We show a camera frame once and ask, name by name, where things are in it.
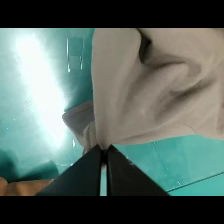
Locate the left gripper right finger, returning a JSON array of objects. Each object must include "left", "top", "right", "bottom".
[{"left": 105, "top": 144, "right": 169, "bottom": 197}]

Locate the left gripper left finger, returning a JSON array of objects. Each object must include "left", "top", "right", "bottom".
[{"left": 36, "top": 143, "right": 102, "bottom": 197}]

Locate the beige garment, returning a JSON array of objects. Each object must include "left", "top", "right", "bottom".
[{"left": 61, "top": 27, "right": 224, "bottom": 155}]

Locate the orange garment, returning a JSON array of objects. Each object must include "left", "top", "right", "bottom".
[{"left": 0, "top": 176, "right": 54, "bottom": 197}]

